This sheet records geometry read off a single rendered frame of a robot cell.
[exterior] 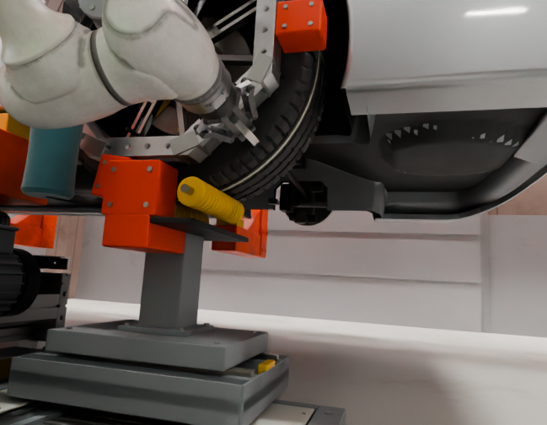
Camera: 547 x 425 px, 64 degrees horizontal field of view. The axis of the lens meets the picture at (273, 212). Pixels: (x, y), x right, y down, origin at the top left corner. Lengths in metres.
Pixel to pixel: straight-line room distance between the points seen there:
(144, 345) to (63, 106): 0.49
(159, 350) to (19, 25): 0.59
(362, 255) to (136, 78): 4.10
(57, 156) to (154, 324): 0.41
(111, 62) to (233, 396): 0.57
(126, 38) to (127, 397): 0.64
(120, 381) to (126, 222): 0.30
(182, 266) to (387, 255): 3.67
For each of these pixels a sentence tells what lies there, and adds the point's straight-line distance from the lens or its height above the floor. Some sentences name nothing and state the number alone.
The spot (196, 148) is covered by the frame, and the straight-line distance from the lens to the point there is 0.87.
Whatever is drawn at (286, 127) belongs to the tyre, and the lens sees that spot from 0.94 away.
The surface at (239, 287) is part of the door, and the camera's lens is 4.86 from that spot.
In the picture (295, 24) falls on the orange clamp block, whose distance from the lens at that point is 0.91.
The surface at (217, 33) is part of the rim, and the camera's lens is 1.08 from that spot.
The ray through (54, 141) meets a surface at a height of 0.57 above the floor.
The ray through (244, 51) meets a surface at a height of 0.90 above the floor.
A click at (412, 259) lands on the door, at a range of 4.54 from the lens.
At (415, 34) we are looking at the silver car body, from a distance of 0.98.
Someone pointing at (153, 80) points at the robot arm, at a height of 0.58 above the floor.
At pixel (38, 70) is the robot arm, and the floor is 0.58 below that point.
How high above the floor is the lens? 0.35
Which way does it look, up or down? 9 degrees up
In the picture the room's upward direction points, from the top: 3 degrees clockwise
